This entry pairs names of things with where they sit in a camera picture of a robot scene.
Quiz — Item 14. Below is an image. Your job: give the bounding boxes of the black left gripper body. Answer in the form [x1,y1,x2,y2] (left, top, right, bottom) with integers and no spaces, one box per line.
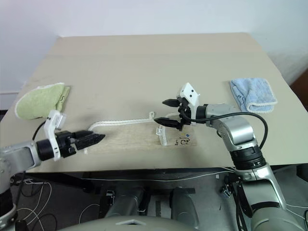
[55,130,79,158]

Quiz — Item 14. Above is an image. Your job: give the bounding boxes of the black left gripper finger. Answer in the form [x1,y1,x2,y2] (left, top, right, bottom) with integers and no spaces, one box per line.
[76,135,106,151]
[71,130,106,140]

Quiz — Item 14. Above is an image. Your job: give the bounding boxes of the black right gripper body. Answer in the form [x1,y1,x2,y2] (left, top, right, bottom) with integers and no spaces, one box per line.
[176,96,193,132]

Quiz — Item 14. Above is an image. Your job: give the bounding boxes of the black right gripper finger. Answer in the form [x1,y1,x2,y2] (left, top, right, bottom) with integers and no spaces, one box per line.
[162,98,180,108]
[154,117,180,130]

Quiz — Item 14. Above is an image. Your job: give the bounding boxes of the light green folded towel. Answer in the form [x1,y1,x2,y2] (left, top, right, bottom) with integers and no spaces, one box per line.
[14,82,72,120]

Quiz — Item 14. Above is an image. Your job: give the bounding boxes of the light blue folded towel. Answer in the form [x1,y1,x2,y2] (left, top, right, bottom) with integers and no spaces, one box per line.
[229,77,278,115]

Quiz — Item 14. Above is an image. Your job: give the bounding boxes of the grey rounded shape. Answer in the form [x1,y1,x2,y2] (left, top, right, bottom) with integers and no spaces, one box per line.
[105,186,146,218]
[169,187,201,227]

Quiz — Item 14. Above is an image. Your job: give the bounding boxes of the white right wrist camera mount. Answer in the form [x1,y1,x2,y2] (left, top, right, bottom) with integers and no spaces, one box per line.
[177,82,205,126]

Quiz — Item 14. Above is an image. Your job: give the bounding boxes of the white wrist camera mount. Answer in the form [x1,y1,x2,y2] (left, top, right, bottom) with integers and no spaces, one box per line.
[177,82,205,126]
[44,110,68,161]

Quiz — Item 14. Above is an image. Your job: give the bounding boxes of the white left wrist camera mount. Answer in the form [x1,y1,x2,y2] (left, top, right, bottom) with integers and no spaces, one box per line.
[44,110,68,161]

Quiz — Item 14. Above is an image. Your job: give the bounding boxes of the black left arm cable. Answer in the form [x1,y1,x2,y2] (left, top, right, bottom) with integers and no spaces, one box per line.
[32,121,48,141]

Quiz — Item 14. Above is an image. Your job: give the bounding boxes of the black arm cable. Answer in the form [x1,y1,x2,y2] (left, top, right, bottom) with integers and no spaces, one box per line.
[32,121,48,141]
[181,109,269,149]

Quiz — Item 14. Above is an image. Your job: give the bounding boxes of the black table frame bar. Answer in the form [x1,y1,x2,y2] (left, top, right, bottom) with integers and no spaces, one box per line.
[23,171,102,193]

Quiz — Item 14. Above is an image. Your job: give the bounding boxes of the thin white cable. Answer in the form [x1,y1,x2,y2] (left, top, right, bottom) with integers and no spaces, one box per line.
[82,166,238,184]

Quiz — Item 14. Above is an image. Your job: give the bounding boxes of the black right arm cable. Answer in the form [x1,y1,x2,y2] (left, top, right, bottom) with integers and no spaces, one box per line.
[181,109,269,149]

